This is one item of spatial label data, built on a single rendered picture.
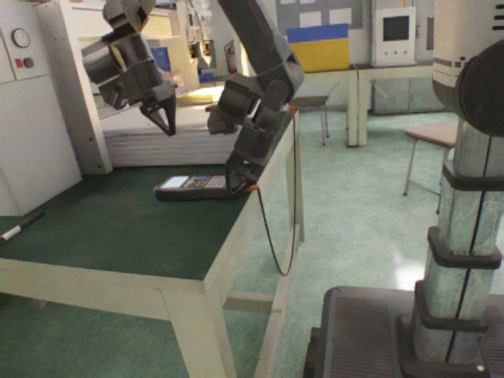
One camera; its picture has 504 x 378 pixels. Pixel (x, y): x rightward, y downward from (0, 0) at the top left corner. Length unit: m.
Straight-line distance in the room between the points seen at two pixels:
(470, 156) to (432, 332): 0.42
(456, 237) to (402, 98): 4.14
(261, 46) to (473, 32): 0.32
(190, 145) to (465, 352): 0.85
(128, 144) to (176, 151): 0.15
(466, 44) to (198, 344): 0.63
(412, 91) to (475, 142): 4.15
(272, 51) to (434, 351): 0.77
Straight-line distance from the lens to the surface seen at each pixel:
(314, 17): 5.11
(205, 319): 0.52
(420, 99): 4.86
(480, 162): 0.70
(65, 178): 0.98
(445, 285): 0.80
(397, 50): 3.53
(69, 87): 1.00
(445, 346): 0.92
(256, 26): 0.55
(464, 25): 0.59
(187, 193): 0.69
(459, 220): 0.73
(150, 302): 0.55
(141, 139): 0.94
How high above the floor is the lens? 1.04
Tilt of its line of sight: 24 degrees down
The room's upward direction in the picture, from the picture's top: 7 degrees counter-clockwise
